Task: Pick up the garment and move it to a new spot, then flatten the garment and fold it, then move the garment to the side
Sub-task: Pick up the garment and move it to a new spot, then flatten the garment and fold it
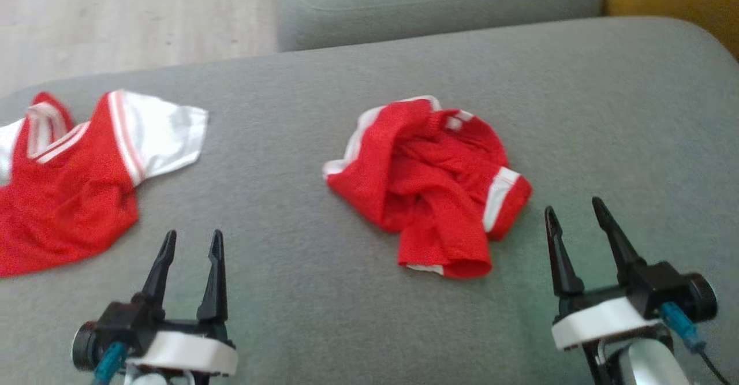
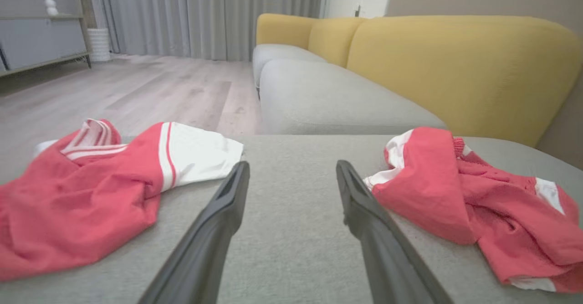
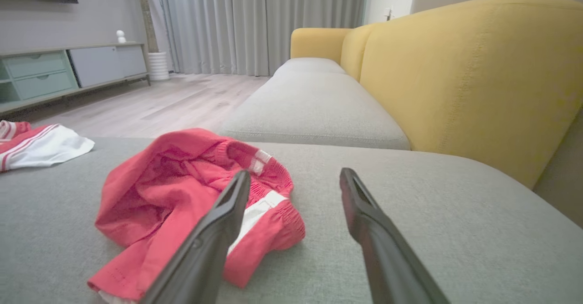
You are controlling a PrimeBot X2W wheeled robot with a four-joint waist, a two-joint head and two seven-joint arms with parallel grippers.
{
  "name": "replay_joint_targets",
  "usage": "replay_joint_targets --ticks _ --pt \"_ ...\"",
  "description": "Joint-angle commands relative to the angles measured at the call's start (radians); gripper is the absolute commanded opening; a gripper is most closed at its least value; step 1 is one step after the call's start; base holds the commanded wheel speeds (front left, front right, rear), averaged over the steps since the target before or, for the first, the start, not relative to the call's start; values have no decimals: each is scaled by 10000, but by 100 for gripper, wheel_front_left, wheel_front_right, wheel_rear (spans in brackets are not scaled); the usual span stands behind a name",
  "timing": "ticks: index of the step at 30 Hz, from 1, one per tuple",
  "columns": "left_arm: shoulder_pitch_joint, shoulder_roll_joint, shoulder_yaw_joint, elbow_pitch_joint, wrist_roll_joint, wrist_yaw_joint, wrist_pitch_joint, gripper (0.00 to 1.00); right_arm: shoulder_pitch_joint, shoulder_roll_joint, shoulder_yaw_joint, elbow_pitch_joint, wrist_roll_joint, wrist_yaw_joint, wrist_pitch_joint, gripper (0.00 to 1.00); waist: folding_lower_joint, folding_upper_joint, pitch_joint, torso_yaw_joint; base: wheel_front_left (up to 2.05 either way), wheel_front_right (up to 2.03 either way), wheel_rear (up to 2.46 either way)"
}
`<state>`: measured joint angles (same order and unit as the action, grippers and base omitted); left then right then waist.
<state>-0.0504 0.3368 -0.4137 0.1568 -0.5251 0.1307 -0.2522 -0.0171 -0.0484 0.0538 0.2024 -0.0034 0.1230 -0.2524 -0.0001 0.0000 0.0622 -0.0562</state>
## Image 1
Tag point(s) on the grey sofa backrest cushion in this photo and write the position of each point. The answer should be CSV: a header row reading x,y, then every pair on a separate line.
x,y
433,4

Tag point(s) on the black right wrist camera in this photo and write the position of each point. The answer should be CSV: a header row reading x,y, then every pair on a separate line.
x,y
664,284

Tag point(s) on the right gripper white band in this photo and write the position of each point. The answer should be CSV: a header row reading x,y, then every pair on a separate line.
x,y
600,321

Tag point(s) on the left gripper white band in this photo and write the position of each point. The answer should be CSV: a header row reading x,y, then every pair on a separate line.
x,y
185,353

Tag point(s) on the large grey sofa chaise cushion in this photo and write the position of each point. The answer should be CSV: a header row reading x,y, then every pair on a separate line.
x,y
346,327

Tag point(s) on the red jersey white sleeves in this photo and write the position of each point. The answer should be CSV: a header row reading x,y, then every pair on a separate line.
x,y
63,200

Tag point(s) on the red shorts white trim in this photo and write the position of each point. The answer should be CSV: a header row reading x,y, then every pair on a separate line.
x,y
433,189

